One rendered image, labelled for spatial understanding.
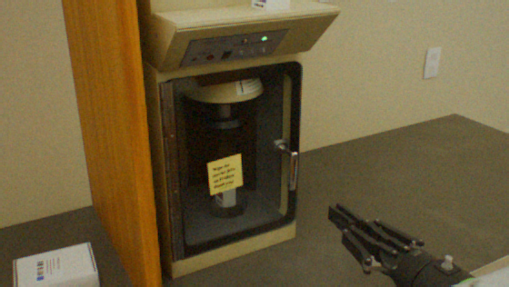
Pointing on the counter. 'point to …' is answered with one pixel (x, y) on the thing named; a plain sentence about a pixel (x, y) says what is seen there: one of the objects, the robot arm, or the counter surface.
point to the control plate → (201, 47)
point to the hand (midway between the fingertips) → (344, 219)
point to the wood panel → (115, 129)
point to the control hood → (194, 19)
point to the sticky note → (224, 173)
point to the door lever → (290, 164)
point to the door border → (172, 169)
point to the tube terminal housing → (162, 135)
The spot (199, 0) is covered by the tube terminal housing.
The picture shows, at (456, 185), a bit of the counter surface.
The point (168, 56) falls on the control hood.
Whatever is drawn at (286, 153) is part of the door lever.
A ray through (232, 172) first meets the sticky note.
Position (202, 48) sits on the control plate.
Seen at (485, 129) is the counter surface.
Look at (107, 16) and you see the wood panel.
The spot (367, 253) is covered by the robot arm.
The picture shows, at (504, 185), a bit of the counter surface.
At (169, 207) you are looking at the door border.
